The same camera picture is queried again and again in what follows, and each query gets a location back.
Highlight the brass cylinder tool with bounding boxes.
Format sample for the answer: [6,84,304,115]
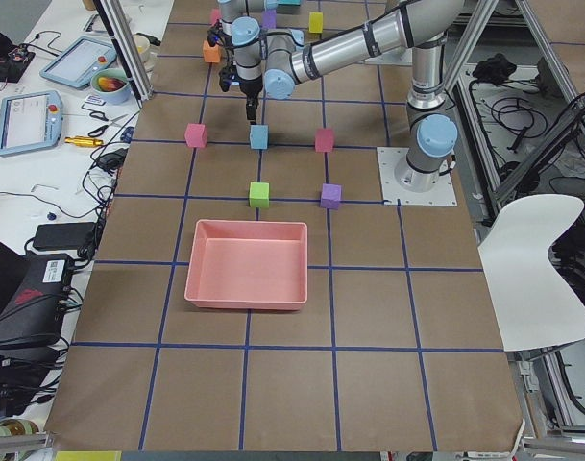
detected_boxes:
[64,136,104,148]

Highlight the teach pendant near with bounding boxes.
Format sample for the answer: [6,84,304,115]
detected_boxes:
[0,90,63,157]

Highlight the pink block front right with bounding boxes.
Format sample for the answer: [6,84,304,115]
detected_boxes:
[210,9,221,25]

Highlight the yellow block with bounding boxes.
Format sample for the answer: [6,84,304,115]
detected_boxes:
[308,12,324,34]

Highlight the purple block near teal tray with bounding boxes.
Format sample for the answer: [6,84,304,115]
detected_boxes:
[262,10,277,30]

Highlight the teal plastic tray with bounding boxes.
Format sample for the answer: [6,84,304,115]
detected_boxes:
[277,0,303,14]

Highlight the black power adapter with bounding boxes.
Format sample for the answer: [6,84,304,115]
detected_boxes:
[32,222,95,251]

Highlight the light blue block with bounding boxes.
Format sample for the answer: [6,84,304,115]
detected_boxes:
[250,124,269,150]

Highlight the aluminium frame post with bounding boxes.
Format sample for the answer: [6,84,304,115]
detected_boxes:
[94,0,153,106]

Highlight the orange block front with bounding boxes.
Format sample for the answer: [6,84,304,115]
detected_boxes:
[202,40,221,64]

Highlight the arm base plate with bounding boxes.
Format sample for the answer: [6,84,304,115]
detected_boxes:
[364,48,412,66]
[377,147,457,206]

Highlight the black computer box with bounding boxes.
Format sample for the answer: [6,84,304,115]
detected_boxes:
[0,254,73,351]

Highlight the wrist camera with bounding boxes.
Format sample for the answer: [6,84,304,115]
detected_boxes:
[218,65,239,92]
[207,25,226,47]

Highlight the blue bowl with fruit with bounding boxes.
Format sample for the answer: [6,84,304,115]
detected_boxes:
[90,68,131,105]

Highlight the teach pendant far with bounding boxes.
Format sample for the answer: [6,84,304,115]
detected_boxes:
[39,36,117,89]

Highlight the teach pendant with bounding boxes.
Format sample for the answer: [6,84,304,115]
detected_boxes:
[0,90,63,157]
[39,36,117,89]

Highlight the white chair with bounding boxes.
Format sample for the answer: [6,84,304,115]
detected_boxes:
[478,194,585,352]

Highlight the cream bowl with lemon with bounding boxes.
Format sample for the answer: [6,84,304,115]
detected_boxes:
[133,34,154,72]

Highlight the pink block front left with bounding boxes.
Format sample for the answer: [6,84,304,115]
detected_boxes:
[184,123,207,148]

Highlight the black scissors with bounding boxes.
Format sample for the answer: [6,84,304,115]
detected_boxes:
[87,110,127,138]

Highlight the pink block back left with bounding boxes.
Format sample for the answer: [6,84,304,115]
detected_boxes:
[314,128,334,153]

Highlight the purple block near pink tray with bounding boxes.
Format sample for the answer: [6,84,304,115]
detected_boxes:
[320,183,342,210]

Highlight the pink plastic tray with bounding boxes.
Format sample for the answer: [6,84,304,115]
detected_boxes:
[184,219,308,311]

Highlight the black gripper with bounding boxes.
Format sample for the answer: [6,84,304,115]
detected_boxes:
[238,77,262,125]

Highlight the green block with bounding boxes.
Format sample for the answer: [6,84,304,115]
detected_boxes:
[249,182,270,209]

